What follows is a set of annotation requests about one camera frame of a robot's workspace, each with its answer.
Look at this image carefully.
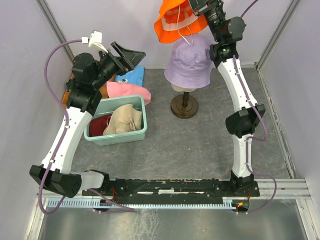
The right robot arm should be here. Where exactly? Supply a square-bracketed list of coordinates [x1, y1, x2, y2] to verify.
[189, 0, 266, 196]

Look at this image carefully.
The light blue cable duct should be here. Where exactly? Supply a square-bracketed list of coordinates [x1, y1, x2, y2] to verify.
[60, 198, 236, 210]

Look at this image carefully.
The purple bucket hat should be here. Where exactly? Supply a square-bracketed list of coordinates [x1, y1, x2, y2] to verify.
[164, 33, 213, 89]

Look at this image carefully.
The orange bucket hat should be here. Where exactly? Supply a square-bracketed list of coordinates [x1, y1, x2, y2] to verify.
[153, 0, 208, 44]

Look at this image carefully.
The purple cable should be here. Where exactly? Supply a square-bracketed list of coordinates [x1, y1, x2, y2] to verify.
[232, 0, 277, 215]
[37, 39, 136, 215]

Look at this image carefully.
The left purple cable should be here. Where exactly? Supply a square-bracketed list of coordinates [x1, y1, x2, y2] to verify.
[37, 39, 136, 215]

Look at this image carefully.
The teal plastic basket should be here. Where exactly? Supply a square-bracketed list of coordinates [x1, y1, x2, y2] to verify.
[83, 95, 148, 146]

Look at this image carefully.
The wooden compartment tray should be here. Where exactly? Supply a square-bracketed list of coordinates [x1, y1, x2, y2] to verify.
[61, 73, 74, 108]

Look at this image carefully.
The aluminium corner post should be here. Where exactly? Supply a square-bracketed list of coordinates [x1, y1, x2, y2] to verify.
[34, 0, 76, 61]
[255, 0, 301, 71]

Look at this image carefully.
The right aluminium corner post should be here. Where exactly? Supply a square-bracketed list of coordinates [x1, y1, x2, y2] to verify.
[255, 0, 301, 71]

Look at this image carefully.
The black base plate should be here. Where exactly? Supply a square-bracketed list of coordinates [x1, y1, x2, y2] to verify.
[96, 178, 260, 205]

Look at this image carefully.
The blue printed cloth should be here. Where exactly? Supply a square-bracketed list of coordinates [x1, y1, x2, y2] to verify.
[115, 65, 145, 87]

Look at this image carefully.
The cream mannequin head stand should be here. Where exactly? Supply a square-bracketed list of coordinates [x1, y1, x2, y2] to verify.
[170, 83, 199, 119]

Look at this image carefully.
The aluminium front rail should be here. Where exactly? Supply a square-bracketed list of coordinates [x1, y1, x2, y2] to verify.
[36, 177, 311, 200]

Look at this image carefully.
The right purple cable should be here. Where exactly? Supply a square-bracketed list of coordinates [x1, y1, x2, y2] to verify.
[232, 0, 277, 215]

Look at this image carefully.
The left aluminium corner post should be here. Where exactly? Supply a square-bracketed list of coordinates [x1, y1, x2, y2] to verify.
[34, 0, 76, 61]

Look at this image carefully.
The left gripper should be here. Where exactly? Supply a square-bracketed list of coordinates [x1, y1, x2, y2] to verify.
[91, 41, 146, 90]

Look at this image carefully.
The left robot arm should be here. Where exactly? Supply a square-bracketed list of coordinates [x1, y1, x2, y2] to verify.
[29, 41, 146, 198]

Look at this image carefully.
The beige bucket hat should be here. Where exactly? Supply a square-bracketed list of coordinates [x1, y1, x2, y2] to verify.
[103, 104, 143, 136]

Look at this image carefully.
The pink bucket hat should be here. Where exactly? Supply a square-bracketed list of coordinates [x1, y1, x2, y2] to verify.
[106, 81, 152, 105]

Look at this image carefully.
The dark red hat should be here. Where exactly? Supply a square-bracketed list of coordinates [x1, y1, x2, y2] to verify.
[89, 114, 112, 137]

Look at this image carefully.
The yellow blue rolled tie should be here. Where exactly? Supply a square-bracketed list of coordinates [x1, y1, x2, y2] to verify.
[65, 78, 76, 92]

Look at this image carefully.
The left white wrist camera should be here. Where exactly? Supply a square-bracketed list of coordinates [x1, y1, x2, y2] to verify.
[81, 30, 109, 53]

